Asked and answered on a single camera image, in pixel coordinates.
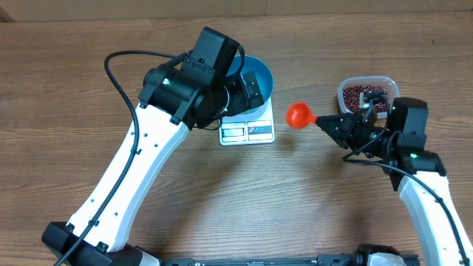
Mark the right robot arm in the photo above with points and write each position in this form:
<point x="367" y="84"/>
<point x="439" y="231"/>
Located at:
<point x="417" y="175"/>

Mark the white digital kitchen scale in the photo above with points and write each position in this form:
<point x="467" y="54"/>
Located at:
<point x="254" y="128"/>

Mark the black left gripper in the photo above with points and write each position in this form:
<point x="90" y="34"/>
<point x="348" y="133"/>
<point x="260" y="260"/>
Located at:
<point x="235" y="84"/>

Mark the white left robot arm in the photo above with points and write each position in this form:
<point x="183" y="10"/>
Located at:
<point x="190" y="90"/>

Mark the blue metal bowl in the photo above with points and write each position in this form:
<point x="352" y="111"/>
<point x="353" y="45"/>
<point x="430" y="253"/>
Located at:
<point x="264" y="79"/>

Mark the clear plastic container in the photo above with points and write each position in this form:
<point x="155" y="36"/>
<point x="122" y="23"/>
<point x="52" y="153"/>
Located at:
<point x="387" y="83"/>

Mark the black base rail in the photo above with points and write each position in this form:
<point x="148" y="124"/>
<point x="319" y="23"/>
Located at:
<point x="365" y="254"/>

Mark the red beans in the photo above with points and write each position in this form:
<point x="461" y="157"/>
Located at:
<point x="351" y="95"/>

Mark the orange measuring scoop blue handle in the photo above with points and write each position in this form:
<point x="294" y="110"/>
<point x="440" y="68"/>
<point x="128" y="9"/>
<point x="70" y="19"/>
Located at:
<point x="299" y="115"/>

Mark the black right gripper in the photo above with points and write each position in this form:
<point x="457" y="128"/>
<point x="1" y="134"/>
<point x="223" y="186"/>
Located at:
<point x="352" y="130"/>

